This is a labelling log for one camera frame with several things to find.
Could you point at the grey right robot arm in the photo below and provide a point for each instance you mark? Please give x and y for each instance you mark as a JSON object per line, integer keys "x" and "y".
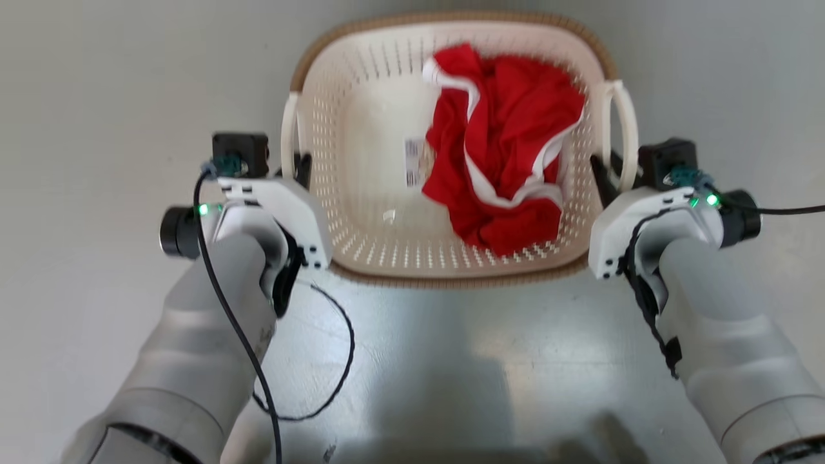
{"x": 735, "y": 348}

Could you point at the white barcode label sticker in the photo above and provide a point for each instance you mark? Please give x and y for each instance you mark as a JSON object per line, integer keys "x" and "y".
{"x": 414, "y": 161}

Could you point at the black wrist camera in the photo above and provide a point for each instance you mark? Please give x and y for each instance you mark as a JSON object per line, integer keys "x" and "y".
{"x": 245, "y": 151}
{"x": 667, "y": 160}

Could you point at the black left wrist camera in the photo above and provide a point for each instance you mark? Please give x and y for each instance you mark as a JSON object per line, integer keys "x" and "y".
{"x": 245, "y": 151}

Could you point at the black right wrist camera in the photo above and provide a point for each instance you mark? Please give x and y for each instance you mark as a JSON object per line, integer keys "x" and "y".
{"x": 667, "y": 160}

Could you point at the red garment white trim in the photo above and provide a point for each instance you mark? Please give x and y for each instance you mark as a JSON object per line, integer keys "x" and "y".
{"x": 509, "y": 129}

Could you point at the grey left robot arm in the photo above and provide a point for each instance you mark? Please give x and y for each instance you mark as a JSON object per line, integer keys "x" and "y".
{"x": 193, "y": 348}

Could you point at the cream laundry basket brown rim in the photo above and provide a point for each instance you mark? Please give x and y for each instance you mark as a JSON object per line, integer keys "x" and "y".
{"x": 367, "y": 116}

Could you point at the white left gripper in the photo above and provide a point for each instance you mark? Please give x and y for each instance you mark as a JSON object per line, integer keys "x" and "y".
{"x": 290, "y": 206}

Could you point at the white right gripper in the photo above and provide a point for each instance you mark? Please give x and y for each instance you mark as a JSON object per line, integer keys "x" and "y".
{"x": 619, "y": 232}

